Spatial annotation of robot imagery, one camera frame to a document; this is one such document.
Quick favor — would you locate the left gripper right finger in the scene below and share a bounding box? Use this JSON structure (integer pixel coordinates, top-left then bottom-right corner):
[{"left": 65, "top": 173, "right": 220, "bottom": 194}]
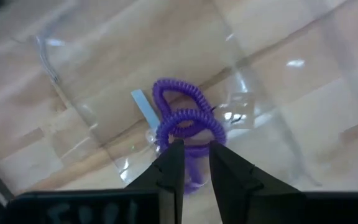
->
[{"left": 209, "top": 141, "right": 358, "bottom": 224}]

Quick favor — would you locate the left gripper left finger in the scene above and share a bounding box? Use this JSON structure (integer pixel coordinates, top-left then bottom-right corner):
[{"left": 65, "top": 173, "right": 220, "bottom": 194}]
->
[{"left": 4, "top": 139, "right": 185, "bottom": 224}]

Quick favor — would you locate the clear plastic container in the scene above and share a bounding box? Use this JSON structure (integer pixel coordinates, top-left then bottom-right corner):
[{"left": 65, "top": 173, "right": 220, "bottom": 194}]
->
[{"left": 32, "top": 0, "right": 358, "bottom": 192}]

